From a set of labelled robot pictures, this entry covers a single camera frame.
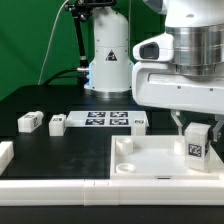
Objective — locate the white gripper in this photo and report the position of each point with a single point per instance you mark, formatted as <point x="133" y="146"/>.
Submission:
<point x="156" y="85"/>

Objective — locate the white square tabletop part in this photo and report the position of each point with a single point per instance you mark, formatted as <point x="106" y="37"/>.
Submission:
<point x="157" y="157"/>

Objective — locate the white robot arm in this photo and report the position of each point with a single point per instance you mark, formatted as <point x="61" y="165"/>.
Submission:
<point x="182" y="69"/>

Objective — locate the white fiducial marker sheet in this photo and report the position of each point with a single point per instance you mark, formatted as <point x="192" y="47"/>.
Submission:
<point x="105" y="118"/>

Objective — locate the white U-shaped obstacle fence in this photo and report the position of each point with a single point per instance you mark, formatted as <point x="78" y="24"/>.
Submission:
<point x="111" y="192"/>

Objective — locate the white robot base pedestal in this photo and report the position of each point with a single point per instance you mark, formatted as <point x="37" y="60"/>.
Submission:
<point x="111" y="69"/>

